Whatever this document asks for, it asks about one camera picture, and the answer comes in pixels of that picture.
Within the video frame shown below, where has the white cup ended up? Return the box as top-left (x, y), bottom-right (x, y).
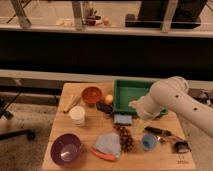
top-left (69, 106), bottom-right (85, 125)

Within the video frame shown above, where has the bunch of dark grapes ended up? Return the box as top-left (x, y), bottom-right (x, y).
top-left (115, 125), bottom-right (134, 152)

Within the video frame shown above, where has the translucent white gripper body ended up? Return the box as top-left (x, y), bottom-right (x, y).
top-left (135, 116), bottom-right (155, 134)

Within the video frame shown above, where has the orange carrot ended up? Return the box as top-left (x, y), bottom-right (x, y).
top-left (91, 148), bottom-right (116, 161)

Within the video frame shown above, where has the blue sponge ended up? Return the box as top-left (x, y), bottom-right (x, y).
top-left (114, 114), bottom-right (132, 125)

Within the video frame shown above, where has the red bowl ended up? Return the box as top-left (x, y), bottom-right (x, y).
top-left (81, 86), bottom-right (102, 106)

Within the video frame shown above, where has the black office chair base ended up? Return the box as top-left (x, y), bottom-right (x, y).
top-left (0, 94), bottom-right (36, 141)

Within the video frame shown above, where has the blue folded cloth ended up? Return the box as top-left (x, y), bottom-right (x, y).
top-left (94, 132), bottom-right (121, 157)

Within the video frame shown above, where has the purple bowl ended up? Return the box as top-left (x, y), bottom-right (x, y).
top-left (50, 133), bottom-right (82, 166)

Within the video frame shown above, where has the small blue cup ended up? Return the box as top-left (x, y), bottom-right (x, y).
top-left (141, 134), bottom-right (157, 151)

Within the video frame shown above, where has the small orange fruit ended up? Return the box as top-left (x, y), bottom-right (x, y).
top-left (105, 94), bottom-right (113, 104)

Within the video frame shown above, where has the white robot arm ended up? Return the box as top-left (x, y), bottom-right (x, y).
top-left (129, 76), bottom-right (213, 138)

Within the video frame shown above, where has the black handled knife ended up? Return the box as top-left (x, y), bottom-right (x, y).
top-left (145, 126), bottom-right (183, 141)

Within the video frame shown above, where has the green plastic tray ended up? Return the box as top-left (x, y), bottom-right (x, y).
top-left (112, 78), bottom-right (169, 118)

